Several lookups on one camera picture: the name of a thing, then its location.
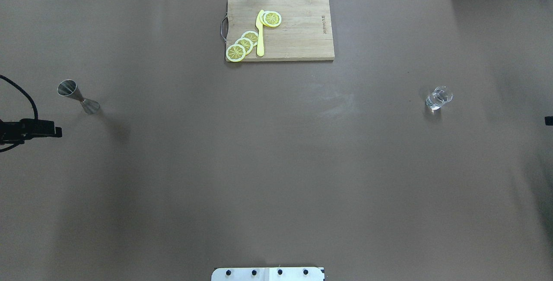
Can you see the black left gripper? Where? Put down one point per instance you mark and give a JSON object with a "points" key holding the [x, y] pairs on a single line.
{"points": [[58, 132]]}

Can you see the steel double jigger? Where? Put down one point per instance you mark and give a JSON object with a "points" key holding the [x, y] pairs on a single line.
{"points": [[69, 89]]}

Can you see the clear glass measuring cup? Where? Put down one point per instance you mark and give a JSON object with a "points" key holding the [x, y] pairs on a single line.
{"points": [[440, 96]]}

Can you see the lower lemon slice of row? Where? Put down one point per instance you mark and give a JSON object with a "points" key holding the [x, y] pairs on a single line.
{"points": [[236, 53]]}

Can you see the lemon slice of row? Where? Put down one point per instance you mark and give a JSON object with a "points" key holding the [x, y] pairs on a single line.
{"points": [[236, 53], [246, 43], [252, 36]]}

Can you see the middle lemon slice of row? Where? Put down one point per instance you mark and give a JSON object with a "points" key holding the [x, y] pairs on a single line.
{"points": [[246, 43]]}

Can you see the upper lemon slice of row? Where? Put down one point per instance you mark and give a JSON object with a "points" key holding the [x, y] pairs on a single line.
{"points": [[252, 36]]}

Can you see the yellow plastic knife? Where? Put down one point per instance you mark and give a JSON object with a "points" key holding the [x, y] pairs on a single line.
{"points": [[260, 51]]}

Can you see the wooden cutting board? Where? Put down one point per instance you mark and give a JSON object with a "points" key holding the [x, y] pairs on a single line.
{"points": [[305, 33]]}

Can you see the lemon slice near blade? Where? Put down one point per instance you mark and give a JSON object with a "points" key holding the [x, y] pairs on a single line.
{"points": [[271, 19]]}

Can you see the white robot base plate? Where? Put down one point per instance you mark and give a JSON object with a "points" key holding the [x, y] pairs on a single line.
{"points": [[269, 274]]}

